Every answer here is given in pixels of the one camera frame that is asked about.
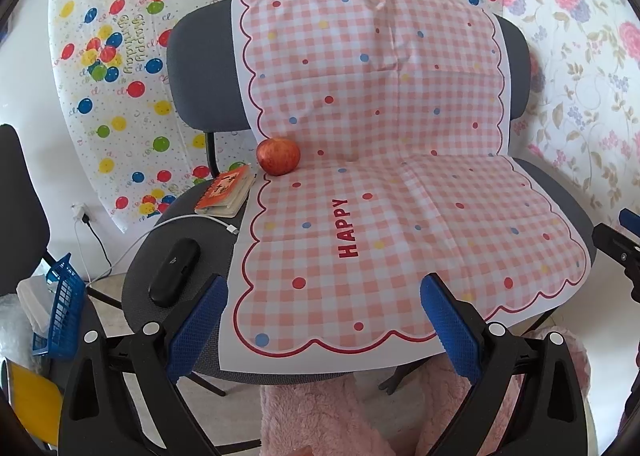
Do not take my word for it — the white charging cable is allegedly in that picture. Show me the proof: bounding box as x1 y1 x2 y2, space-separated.
107 213 240 281

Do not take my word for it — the orange cover notebook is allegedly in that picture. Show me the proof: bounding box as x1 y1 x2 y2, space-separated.
194 163 257 217

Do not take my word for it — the black glasses case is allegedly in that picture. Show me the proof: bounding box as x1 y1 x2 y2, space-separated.
148 237 202 308

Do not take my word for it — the floral print wall cloth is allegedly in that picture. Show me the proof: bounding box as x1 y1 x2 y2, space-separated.
492 0 640 237

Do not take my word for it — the blue plastic basket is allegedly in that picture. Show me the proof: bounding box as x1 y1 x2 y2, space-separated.
32 252 87 361

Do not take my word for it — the black chair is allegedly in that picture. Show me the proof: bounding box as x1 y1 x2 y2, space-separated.
0 123 51 297

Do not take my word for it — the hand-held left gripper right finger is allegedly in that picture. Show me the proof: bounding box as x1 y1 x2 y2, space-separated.
419 272 591 456

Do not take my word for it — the pink checked paper mat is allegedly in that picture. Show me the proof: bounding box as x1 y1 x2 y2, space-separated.
217 0 593 372

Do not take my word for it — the red apple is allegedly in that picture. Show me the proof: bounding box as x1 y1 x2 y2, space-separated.
256 137 302 177

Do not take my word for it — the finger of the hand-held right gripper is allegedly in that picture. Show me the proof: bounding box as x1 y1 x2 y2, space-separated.
591 223 640 304
619 208 640 239

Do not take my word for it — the grey padded chair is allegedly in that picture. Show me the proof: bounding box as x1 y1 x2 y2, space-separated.
121 0 598 397

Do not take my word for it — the black charging cable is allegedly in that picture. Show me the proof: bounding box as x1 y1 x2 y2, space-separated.
82 215 113 281

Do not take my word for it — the yellow board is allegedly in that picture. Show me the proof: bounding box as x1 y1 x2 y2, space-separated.
7 363 65 449

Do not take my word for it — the balloon print plastic sheet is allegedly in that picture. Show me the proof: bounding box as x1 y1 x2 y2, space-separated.
47 0 503 234

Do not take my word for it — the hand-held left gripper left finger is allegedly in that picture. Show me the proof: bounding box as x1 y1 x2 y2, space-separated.
59 273 230 456

